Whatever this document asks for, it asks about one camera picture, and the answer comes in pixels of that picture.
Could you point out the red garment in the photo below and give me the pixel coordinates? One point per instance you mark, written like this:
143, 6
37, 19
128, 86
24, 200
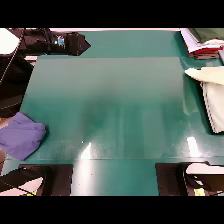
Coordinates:
208, 50

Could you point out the white folded garment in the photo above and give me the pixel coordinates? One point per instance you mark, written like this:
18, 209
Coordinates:
191, 41

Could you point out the dark green garment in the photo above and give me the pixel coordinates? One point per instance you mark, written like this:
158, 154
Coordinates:
208, 34

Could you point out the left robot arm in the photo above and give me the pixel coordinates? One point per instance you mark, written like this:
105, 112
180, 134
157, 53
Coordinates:
13, 86

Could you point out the cream garment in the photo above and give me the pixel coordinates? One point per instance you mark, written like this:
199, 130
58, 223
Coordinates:
208, 74

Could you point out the purple garment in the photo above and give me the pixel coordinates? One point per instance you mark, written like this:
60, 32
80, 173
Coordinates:
21, 135

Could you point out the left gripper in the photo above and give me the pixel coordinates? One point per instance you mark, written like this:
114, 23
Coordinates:
77, 43

